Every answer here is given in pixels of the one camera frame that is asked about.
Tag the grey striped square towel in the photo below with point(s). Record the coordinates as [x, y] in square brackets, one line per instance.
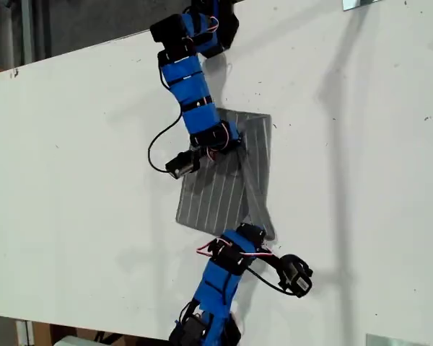
[220, 194]

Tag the brown cardboard box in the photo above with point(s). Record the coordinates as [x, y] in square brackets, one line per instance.
[79, 331]

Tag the white container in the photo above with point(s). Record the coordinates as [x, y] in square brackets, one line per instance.
[75, 341]

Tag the white metal table leg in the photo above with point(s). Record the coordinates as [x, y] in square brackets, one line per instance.
[24, 333]

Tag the camera black stalk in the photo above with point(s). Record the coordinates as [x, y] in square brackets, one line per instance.
[274, 261]
[199, 152]

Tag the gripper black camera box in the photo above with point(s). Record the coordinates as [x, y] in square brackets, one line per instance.
[296, 275]
[182, 166]

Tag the grey metal post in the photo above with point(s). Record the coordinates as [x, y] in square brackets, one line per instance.
[27, 32]

